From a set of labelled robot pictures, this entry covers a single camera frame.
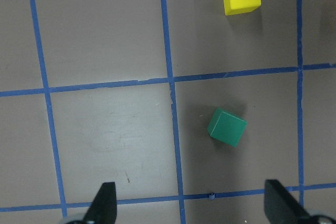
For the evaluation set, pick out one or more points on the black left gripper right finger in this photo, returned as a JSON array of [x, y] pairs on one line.
[[280, 206]]

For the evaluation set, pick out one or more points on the green wooden block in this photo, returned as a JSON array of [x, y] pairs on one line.
[[226, 127]]

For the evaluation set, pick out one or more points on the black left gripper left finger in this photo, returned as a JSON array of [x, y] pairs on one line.
[[104, 206]]

